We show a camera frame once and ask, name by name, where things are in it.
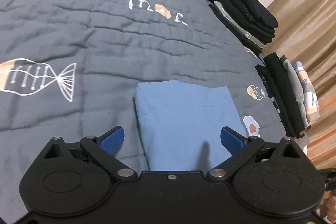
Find patterned folded clothes pile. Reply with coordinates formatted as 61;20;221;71
255;53;319;139

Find beige curtain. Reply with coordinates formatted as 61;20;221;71
264;0;335;168

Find black folded clothes stack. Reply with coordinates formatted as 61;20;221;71
210;0;278;53

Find blue shirt garment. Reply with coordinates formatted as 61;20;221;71
134;81;246;173

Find grey quilted bedspread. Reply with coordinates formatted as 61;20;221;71
1;0;285;223

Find person right hand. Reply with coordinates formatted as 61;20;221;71
326;190;336;223

